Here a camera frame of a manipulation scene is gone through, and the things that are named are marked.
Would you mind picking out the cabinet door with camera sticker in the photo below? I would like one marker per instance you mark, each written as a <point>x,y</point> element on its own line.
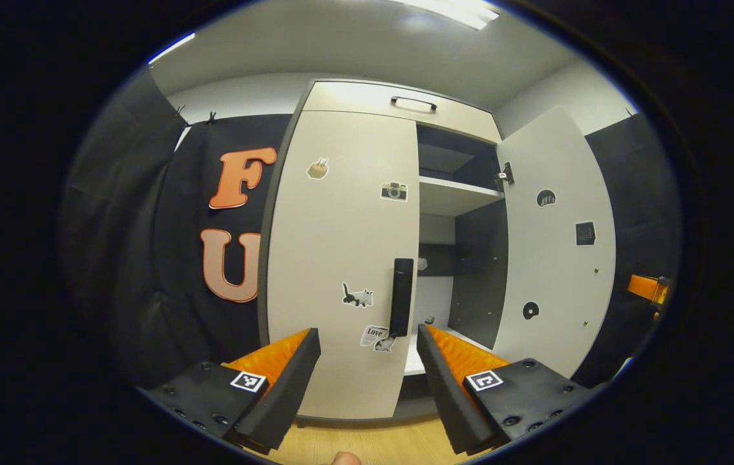
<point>328,245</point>

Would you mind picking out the black backdrop cloth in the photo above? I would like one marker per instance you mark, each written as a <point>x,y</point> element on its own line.
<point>147,258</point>

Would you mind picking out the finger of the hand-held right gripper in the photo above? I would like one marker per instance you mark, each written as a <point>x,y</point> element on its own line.
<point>646,287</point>

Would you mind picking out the wide ceiling light panel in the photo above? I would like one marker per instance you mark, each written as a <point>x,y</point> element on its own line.
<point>457,10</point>

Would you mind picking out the white double-door shoe cabinet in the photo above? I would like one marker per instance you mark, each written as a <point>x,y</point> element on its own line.
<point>480,271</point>

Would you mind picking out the cabinet door with lizard sticker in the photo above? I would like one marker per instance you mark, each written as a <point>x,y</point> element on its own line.
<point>554,271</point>

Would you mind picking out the white cabinet shelf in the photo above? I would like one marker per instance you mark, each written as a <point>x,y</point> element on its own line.
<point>413,361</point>
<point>451,194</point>

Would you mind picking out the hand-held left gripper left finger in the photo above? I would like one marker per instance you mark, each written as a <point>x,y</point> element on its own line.
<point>289,387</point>

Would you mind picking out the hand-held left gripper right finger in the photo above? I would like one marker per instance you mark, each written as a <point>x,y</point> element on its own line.
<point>444,387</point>

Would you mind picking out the narrow ceiling light strip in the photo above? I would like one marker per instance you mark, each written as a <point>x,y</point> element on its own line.
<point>173,48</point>

